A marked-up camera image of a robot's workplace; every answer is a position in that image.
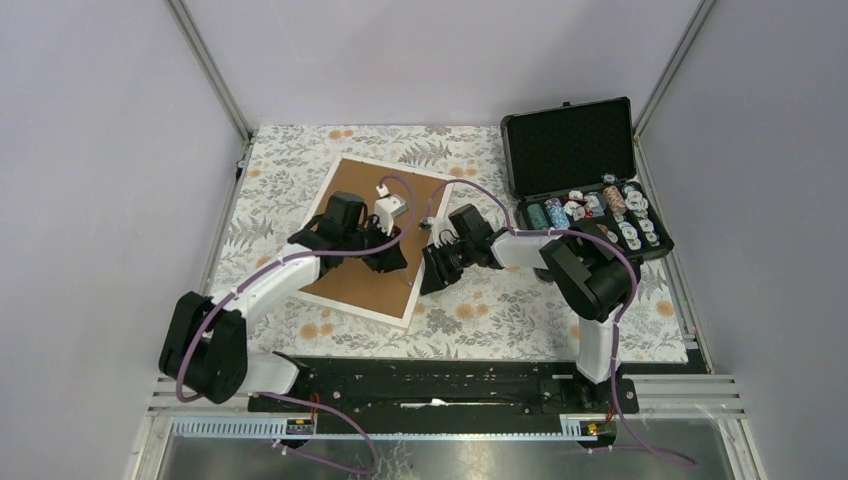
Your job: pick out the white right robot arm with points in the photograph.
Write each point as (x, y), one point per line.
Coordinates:
(597, 278)

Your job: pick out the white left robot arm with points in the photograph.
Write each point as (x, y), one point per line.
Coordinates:
(206, 351)

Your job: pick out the yellow handled screwdriver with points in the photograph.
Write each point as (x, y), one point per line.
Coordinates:
(405, 277)

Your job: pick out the black poker chip case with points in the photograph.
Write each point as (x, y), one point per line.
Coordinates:
(552, 152)

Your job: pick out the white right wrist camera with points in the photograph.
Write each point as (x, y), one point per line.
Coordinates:
(436, 226)

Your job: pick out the brown poker chip stack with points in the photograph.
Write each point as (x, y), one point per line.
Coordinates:
(615, 200)

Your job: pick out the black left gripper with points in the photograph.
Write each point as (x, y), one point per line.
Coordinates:
(391, 257)

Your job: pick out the floral patterned table mat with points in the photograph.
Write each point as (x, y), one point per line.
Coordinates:
(487, 315)

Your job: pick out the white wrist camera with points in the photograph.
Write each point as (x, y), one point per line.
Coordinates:
(436, 226)
(387, 208)

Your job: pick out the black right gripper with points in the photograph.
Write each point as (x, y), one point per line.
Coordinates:
(435, 273)

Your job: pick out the grey slotted cable duct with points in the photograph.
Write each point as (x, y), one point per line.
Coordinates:
(302, 429)

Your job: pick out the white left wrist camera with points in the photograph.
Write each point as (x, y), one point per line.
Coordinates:
(387, 208)

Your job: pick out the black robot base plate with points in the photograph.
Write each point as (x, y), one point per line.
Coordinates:
(357, 381)

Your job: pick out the aluminium front rail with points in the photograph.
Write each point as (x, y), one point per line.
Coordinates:
(642, 398)

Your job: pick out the white picture frame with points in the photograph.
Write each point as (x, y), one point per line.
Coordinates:
(352, 287)

